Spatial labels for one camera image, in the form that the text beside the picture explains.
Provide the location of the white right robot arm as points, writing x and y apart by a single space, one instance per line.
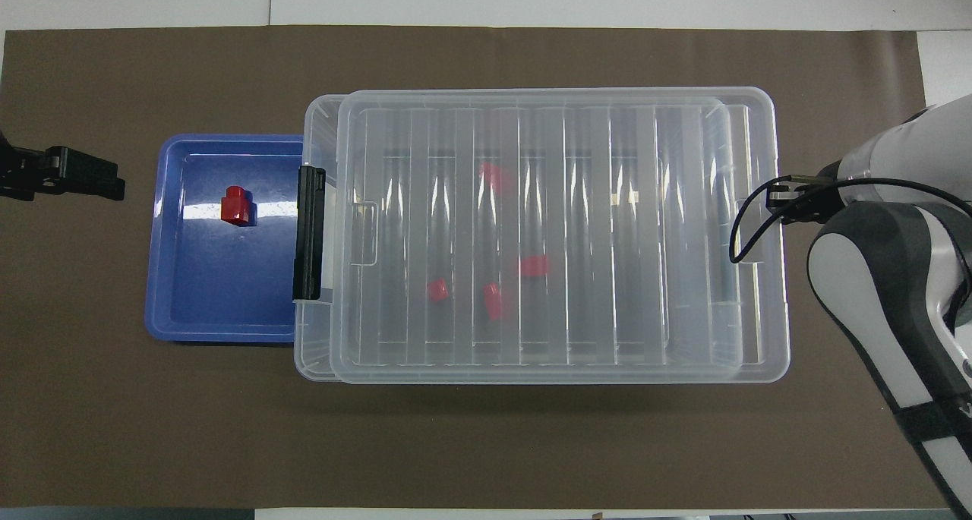
873 277

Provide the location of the clear plastic storage box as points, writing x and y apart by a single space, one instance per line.
315 338

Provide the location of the brown paper table mat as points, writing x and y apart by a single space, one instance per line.
228 429

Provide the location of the blue plastic tray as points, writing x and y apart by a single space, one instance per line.
205 292

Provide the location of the clear ribbed plastic lid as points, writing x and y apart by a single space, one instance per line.
592 330

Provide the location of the small red cube block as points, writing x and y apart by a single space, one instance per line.
437 291

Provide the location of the red toy block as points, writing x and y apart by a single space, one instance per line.
534 266
492 177
493 301

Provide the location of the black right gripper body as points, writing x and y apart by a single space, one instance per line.
814 203

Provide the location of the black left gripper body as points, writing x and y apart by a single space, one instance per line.
7 174

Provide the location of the tall red studded block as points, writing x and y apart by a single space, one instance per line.
236 206

